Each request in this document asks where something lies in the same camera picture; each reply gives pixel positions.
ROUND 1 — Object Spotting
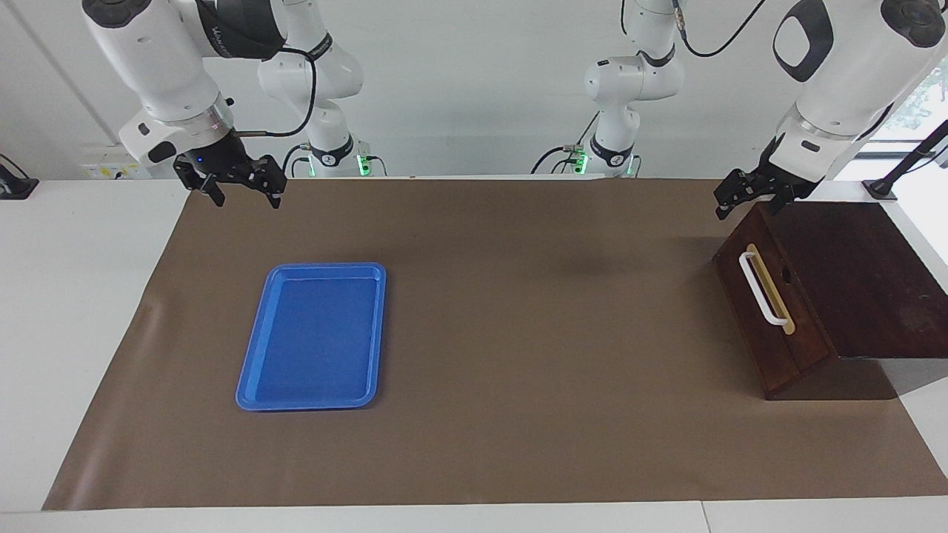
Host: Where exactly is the white wall socket box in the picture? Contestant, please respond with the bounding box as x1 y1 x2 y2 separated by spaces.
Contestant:
80 144 160 181

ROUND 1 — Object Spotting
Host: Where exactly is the blue plastic tray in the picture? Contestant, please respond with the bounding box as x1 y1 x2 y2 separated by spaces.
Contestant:
236 262 387 412

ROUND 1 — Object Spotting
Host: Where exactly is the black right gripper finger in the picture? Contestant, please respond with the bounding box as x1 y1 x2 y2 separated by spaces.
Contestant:
173 163 227 209
250 155 288 209

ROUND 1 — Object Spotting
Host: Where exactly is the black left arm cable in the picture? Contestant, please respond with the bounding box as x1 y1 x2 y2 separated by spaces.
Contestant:
670 0 768 58

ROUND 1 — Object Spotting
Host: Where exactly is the brown table mat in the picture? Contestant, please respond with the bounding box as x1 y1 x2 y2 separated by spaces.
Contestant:
42 178 948 512

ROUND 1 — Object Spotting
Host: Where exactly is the dark wooden cabinet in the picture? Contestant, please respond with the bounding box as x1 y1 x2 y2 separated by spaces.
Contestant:
712 201 948 401

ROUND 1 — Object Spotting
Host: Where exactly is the dark wooden drawer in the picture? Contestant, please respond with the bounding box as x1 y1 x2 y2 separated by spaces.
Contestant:
713 204 833 395

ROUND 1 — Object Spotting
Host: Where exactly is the black clamp base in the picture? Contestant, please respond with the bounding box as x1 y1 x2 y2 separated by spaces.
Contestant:
0 154 39 201

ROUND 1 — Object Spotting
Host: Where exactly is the white drawer handle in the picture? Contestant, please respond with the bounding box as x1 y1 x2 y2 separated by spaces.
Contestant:
739 252 790 327

